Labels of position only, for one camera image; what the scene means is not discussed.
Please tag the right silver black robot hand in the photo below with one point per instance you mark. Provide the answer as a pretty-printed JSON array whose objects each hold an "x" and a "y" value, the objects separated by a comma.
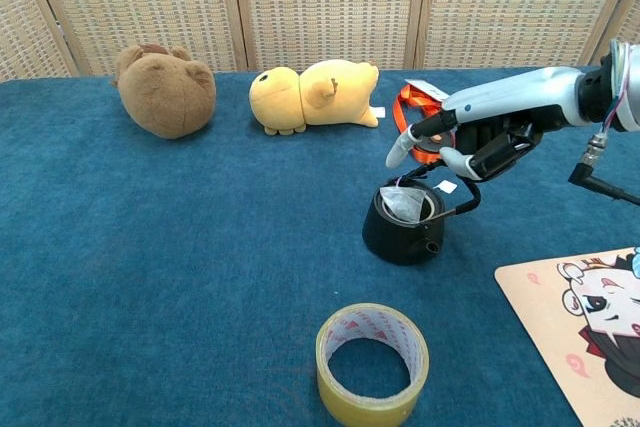
[{"x": 520, "y": 97}]

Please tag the tea bag with green tag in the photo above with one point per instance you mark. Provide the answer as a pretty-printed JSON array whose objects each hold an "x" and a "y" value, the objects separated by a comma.
[{"x": 405, "y": 204}]

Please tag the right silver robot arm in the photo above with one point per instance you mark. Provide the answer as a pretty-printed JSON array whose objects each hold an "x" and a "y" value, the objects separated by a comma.
[{"x": 630, "y": 92}]

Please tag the round grey disc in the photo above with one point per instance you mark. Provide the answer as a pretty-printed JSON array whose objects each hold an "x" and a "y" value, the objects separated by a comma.
[{"x": 427, "y": 146}]

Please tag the white badge card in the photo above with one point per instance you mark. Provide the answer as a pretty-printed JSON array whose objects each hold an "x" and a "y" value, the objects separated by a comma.
[{"x": 425, "y": 88}]

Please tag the yellow bear plush toy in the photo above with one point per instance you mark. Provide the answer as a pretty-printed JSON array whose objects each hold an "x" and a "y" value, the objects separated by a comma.
[{"x": 325, "y": 97}]

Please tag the cartoon girl mouse pad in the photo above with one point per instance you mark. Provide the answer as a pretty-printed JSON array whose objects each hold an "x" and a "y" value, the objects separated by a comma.
[{"x": 550, "y": 307}]

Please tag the woven folding screen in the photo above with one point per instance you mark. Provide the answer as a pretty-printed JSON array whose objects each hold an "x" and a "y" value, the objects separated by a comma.
[{"x": 325, "y": 7}]

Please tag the clear packing tape roll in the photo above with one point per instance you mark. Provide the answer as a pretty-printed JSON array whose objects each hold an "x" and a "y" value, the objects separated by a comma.
[{"x": 370, "y": 404}]

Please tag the blue carpet table cover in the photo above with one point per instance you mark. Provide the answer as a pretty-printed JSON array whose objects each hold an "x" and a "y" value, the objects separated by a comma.
[{"x": 200, "y": 247}]

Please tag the brown capybara plush toy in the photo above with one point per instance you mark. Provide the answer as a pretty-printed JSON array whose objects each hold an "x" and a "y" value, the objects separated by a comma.
[{"x": 165, "y": 97}]

